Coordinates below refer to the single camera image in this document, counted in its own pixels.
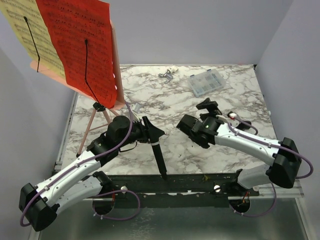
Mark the yellow sheet music page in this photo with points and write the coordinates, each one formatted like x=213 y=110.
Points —
x=29 y=27

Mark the black clip-on holder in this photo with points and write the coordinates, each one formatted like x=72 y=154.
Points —
x=214 y=111

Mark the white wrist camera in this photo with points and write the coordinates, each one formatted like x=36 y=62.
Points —
x=229 y=117
x=135 y=111

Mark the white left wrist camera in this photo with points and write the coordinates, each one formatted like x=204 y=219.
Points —
x=135 y=111

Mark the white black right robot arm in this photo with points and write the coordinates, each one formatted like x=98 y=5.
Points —
x=281 y=161

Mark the black handheld microphone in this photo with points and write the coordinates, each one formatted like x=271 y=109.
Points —
x=156 y=148

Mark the pink perforated music stand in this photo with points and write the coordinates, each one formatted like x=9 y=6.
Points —
x=111 y=98

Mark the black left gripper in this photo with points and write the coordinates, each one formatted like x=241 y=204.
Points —
x=148 y=131

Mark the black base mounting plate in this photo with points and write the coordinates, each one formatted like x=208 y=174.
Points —
x=177 y=191

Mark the chrome capo white knob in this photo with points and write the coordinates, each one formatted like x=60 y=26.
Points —
x=168 y=74

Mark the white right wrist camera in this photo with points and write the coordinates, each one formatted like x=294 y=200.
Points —
x=229 y=117

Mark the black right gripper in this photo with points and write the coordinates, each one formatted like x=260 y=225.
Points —
x=208 y=107

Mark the clear plastic compartment box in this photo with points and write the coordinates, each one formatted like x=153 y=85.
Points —
x=206 y=82

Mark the aluminium frame rail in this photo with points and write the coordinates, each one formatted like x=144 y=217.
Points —
x=267 y=191

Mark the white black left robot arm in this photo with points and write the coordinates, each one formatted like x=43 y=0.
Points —
x=39 y=203

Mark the red paper sheet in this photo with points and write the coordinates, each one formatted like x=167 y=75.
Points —
x=80 y=31

